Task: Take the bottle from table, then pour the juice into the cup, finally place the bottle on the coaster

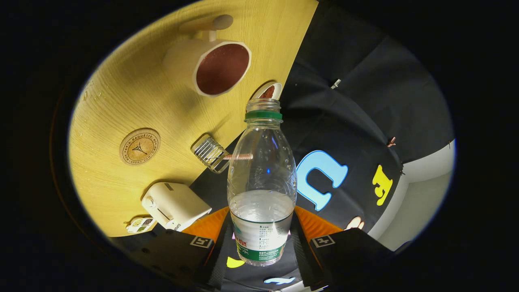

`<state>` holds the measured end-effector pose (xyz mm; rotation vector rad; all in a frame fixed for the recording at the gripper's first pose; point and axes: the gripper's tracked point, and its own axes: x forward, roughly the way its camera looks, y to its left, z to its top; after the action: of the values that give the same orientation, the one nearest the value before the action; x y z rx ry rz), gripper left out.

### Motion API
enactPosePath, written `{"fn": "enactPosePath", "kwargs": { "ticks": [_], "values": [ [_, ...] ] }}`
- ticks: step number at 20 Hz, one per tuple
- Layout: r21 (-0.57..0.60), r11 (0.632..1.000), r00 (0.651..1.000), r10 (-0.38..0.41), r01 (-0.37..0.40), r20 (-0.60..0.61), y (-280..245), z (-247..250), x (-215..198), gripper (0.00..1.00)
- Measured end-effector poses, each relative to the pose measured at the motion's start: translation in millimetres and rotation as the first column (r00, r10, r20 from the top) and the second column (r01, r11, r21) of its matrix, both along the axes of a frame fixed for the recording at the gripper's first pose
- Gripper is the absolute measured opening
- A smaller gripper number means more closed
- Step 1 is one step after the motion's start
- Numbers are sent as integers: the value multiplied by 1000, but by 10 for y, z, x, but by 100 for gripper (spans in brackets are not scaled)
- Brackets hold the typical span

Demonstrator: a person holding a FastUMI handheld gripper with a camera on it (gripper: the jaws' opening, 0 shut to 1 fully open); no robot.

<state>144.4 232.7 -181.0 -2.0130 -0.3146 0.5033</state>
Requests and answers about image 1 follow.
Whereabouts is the wooden table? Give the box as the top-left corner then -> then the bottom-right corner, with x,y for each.
68,0 -> 319,238

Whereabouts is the beige cup with wooden handle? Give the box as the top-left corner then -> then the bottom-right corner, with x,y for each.
162,15 -> 252,98

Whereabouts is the white toaster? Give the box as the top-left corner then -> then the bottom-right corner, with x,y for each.
141,182 -> 212,232

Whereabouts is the white divided dish with beans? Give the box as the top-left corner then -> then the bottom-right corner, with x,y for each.
126,217 -> 158,234

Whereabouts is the round cork coaster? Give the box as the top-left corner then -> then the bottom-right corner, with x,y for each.
119,128 -> 161,166

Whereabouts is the clear plastic juice bottle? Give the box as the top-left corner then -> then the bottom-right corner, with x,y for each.
227,98 -> 298,267

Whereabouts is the white round plate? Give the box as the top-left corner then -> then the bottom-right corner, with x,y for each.
252,82 -> 283,100

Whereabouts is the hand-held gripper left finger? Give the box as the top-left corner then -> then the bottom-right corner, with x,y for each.
132,206 -> 235,290

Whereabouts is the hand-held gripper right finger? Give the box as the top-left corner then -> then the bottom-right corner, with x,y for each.
289,206 -> 394,290

